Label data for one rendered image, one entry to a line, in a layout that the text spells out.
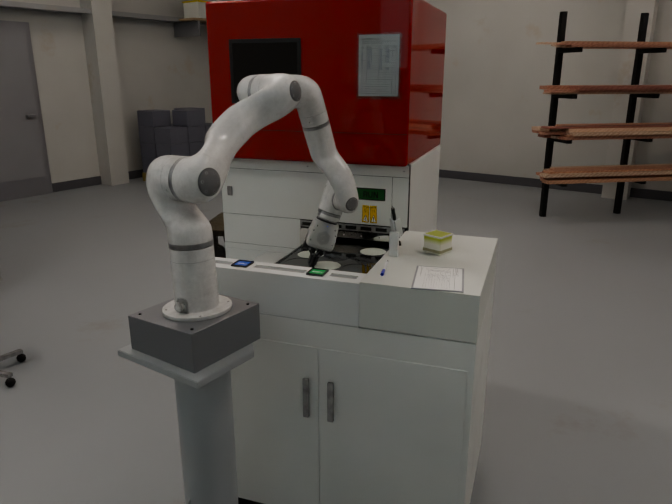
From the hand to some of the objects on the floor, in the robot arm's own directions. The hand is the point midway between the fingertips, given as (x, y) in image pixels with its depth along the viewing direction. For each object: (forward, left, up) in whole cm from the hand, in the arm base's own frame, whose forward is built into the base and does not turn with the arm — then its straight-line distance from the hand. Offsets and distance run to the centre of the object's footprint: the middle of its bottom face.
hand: (312, 260), depth 207 cm
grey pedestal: (-64, +11, -92) cm, 113 cm away
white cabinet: (+6, -8, -93) cm, 93 cm away
